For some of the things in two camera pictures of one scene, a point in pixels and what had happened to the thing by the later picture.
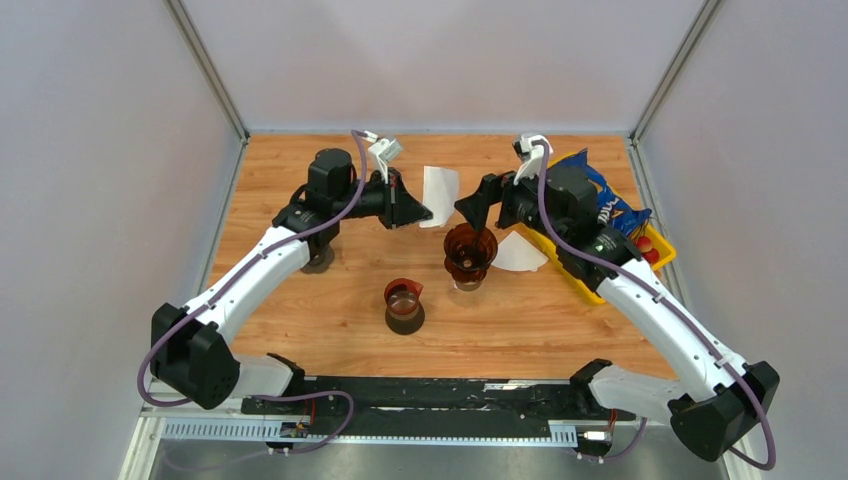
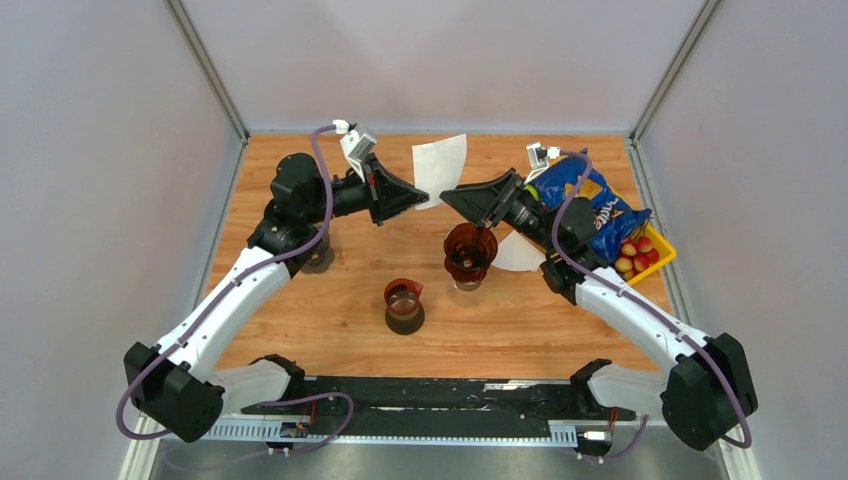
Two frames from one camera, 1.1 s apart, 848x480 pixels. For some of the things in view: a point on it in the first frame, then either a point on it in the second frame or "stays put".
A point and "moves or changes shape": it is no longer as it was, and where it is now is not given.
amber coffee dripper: [469, 254] stays put
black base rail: [441, 400] stays put
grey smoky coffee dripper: [320, 261] stays put
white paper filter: [440, 192] moves or changes shape
